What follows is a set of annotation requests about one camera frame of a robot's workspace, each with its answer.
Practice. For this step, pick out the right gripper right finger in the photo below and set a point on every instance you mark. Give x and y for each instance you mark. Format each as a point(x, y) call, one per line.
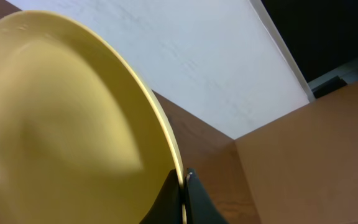
point(199, 206)

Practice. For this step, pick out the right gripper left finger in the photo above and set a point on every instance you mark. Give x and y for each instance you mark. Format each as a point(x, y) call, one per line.
point(167, 208)

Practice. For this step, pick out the yellow plate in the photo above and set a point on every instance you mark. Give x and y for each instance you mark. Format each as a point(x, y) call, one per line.
point(82, 138)

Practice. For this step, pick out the brown side board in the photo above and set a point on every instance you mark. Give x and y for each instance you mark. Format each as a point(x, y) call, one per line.
point(303, 167)

